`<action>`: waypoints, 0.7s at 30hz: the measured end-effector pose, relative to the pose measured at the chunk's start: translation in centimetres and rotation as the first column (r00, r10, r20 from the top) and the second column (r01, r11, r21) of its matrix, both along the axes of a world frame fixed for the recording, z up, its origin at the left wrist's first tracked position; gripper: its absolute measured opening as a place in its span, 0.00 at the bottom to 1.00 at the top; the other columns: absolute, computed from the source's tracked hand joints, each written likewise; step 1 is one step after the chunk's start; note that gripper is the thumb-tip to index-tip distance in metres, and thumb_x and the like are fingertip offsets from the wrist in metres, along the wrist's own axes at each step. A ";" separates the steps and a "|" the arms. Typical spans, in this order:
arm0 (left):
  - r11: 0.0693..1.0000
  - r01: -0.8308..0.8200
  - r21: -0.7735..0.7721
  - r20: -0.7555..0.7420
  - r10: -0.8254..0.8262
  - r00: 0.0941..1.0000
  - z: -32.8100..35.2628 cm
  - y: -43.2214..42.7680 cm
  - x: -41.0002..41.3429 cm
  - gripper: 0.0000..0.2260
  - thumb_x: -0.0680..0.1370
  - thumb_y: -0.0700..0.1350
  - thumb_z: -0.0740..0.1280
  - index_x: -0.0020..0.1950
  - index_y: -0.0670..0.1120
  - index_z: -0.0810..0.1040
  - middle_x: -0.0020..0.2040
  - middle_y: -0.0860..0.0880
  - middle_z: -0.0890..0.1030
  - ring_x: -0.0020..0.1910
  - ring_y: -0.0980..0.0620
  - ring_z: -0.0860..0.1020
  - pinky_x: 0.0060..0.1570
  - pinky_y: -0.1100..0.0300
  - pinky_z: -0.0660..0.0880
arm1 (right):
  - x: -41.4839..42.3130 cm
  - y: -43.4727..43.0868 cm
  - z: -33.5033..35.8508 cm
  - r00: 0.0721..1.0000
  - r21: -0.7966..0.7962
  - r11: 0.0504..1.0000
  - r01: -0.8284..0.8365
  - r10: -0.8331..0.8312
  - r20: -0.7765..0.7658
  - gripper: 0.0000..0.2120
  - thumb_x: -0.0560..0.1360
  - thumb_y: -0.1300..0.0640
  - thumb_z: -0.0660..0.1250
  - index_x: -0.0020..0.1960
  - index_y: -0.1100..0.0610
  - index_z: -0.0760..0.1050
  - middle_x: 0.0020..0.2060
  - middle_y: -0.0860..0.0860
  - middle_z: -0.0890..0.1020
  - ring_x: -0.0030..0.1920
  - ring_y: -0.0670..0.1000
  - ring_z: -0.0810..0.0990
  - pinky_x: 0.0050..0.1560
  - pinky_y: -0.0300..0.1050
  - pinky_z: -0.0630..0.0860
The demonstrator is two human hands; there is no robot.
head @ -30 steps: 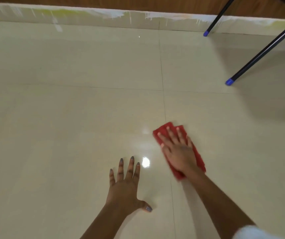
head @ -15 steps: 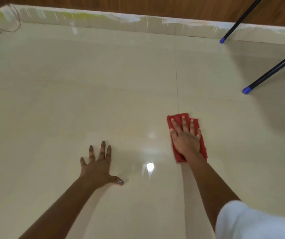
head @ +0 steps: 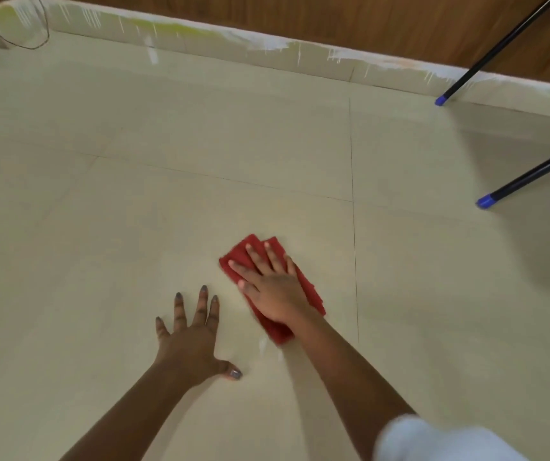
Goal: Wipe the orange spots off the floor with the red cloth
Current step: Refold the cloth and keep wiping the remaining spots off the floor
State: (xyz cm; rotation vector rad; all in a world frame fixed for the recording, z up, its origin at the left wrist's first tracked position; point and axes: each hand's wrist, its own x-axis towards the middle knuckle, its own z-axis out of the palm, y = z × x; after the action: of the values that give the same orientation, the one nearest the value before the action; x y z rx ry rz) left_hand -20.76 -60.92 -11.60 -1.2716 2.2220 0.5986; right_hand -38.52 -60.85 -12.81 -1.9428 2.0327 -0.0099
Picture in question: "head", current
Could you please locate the person's right hand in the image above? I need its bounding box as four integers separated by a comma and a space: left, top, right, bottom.
228, 242, 323, 328

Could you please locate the cream tiled floor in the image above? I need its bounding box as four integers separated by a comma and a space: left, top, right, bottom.
0, 31, 550, 461

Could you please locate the person's right forearm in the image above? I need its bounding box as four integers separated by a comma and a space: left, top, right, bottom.
284, 311, 418, 461

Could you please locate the person's left hand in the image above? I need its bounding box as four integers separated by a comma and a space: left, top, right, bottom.
153, 284, 244, 389

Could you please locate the red cleaning cloth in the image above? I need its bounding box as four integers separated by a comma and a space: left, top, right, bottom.
218, 234, 328, 346

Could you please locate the thin black cable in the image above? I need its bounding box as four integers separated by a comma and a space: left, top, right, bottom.
0, 0, 51, 50

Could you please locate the person's left forearm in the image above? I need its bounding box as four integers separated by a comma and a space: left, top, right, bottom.
59, 363, 199, 461

